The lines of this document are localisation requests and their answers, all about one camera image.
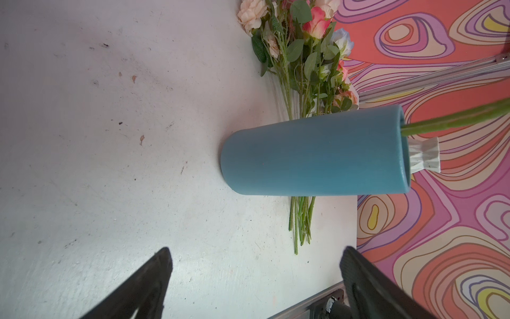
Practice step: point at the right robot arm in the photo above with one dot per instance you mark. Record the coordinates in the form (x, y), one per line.
(331, 307)

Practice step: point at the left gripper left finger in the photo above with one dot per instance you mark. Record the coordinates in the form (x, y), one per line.
(142, 295)

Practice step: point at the teal cylindrical vase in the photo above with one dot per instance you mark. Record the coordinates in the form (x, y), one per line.
(360, 152)

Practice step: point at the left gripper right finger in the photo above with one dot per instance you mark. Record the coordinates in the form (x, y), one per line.
(373, 295)

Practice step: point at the bunch of artificial flowers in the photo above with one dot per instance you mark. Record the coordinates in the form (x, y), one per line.
(298, 42)

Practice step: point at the pink carnation flower stem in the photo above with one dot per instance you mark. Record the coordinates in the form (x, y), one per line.
(458, 120)

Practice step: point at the white ribbed vase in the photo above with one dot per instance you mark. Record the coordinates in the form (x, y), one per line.
(424, 155)

